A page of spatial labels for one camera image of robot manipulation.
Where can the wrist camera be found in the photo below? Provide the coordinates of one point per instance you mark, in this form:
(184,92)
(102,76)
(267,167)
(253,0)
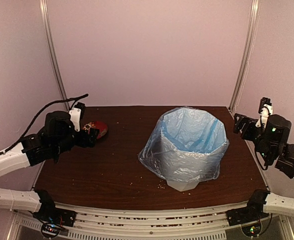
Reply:
(265,110)
(76,114)

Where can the aluminium front rail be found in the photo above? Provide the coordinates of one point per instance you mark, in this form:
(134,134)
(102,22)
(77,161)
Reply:
(205,223)

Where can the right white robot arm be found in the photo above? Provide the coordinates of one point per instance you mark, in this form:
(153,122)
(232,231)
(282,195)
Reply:
(270,141)

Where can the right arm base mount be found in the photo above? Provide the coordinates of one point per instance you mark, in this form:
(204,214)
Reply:
(250,221)

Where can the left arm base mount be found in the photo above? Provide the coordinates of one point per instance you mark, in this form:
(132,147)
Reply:
(55,222)

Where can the red patterned plate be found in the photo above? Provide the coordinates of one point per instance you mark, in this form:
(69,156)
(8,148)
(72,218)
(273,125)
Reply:
(97,125)

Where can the blue plastic trash bag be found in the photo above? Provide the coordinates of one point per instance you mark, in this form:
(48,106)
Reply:
(185,146)

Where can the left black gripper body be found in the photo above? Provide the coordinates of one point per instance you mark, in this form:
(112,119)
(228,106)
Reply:
(83,141)

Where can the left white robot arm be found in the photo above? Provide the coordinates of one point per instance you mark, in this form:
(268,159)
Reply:
(61,132)

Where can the white faceted trash bin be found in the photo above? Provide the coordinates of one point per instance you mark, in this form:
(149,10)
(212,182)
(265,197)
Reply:
(182,186)

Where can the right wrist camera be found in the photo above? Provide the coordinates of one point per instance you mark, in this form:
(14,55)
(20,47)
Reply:
(265,110)

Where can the aluminium corner post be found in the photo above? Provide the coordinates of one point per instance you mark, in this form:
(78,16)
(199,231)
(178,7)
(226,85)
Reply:
(51,47)
(245,60)

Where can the right aluminium corner post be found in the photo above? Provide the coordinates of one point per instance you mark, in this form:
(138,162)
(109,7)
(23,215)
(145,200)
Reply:
(245,60)

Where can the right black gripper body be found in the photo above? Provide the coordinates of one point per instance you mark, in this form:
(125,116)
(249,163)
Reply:
(249,122)

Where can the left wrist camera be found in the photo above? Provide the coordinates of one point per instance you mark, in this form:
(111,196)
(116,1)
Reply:
(76,114)

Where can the left aluminium corner post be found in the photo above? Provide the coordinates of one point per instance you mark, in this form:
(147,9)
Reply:
(51,47)

